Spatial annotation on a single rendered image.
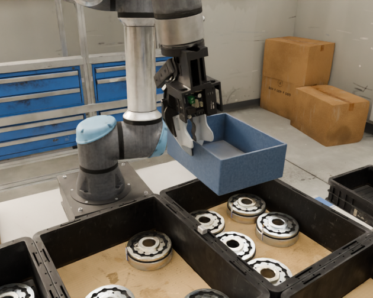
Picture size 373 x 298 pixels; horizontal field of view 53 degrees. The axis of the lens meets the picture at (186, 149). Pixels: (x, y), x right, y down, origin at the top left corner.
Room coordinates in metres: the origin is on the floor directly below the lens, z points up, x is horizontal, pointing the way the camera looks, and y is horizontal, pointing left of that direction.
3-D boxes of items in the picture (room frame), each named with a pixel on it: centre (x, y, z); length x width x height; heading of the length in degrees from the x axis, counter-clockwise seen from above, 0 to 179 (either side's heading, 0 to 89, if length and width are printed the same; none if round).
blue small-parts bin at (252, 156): (0.68, -0.07, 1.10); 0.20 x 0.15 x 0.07; 30
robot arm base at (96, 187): (1.02, 0.27, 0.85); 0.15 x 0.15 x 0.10
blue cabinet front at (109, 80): (2.67, 0.32, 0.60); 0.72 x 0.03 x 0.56; 119
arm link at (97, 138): (1.02, 0.26, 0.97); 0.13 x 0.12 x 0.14; 103
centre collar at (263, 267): (0.58, -0.17, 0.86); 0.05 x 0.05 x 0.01
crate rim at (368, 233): (0.71, -0.16, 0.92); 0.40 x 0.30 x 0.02; 34
